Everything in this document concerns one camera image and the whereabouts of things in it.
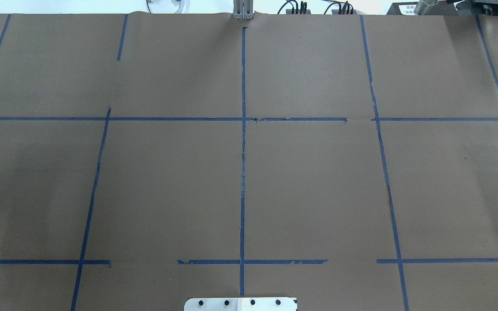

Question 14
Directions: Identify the long blue tape strip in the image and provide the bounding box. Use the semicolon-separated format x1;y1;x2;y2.
239;26;248;297

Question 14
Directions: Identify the brown paper table cover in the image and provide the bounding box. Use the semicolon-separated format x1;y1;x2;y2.
0;12;498;311

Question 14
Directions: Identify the orange black connector box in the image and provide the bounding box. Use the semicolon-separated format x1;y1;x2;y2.
277;0;312;15

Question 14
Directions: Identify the crossing blue tape strip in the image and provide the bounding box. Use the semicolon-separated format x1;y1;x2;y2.
0;117;348;122

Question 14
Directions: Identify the aluminium profile post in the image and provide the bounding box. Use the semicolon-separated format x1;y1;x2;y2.
233;0;254;20

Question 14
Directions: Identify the metal bracket plate with screws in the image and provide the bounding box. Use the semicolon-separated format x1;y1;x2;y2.
183;297;298;311

